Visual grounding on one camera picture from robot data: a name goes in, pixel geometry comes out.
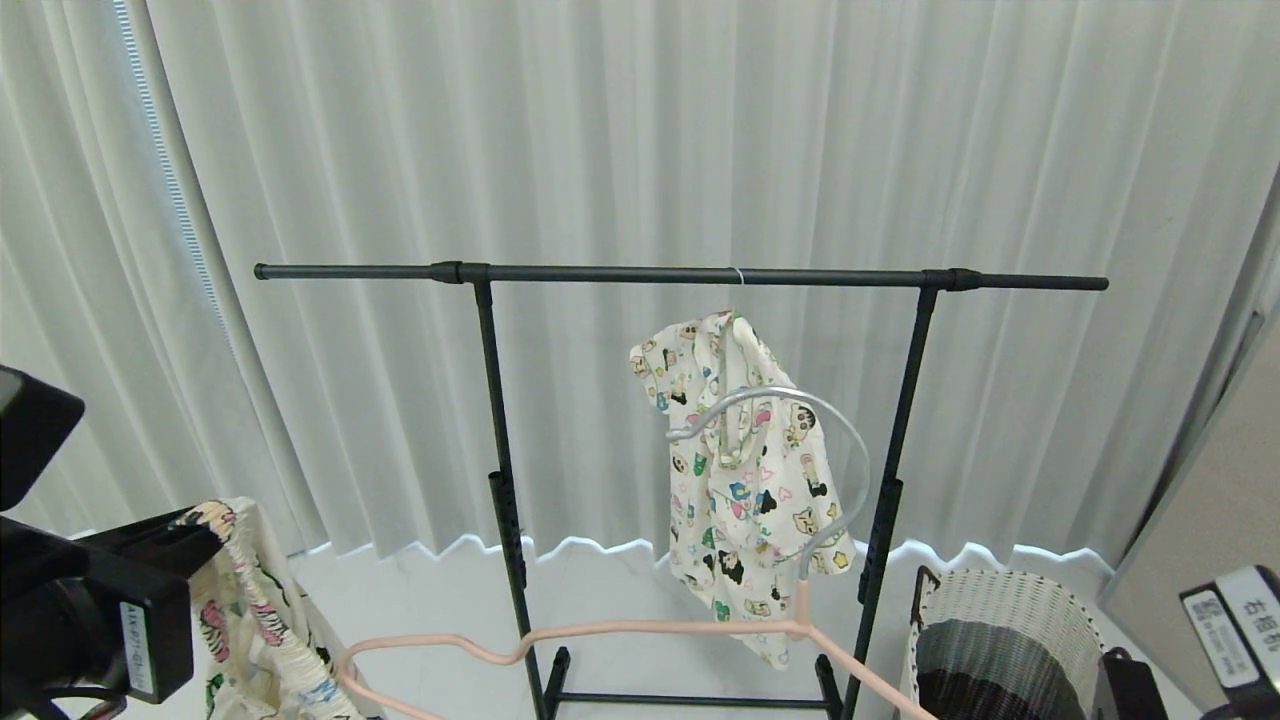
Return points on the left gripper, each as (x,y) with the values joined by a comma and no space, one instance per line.
(90,610)

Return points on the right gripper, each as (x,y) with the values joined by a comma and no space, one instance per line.
(1130,690)

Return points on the cream printed garment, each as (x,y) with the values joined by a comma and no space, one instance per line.
(740,500)
(260,620)

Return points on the pink clothes hanger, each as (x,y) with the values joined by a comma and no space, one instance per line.
(600,630)
(736,290)

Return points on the white laundry basket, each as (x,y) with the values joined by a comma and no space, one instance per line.
(1010,610)

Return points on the black clothes rack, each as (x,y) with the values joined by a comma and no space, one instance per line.
(650,273)

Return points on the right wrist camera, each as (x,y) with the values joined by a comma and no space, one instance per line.
(1240,630)

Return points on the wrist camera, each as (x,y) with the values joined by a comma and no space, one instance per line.
(1240,630)
(30,430)

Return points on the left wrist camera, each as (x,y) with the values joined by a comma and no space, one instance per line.
(30,430)

